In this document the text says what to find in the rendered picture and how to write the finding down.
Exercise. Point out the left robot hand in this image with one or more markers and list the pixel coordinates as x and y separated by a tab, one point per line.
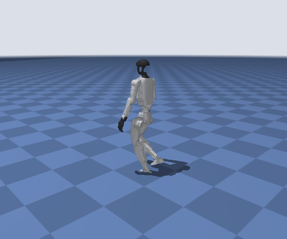
121	123

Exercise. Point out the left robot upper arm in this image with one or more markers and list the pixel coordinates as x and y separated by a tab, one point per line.
135	84

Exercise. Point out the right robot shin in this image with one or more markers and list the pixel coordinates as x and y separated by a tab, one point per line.
148	149

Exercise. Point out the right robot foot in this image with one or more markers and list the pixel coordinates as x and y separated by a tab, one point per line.
160	160

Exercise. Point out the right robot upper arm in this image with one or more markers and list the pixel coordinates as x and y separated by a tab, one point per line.
154	96

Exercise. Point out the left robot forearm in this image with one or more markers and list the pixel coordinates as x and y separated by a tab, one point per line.
127	109

